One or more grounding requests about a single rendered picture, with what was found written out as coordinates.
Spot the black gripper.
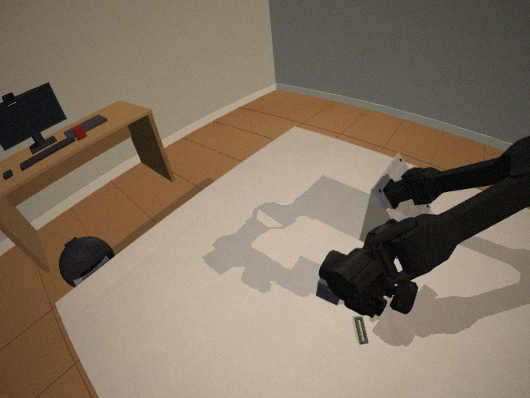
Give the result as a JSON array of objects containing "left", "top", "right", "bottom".
[{"left": 319, "top": 250, "right": 418, "bottom": 315}]

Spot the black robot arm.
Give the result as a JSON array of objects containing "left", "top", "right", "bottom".
[{"left": 325, "top": 136, "right": 530, "bottom": 318}]

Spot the dark green rectangular holder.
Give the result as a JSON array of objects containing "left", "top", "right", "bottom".
[{"left": 354, "top": 316, "right": 368, "bottom": 345}]

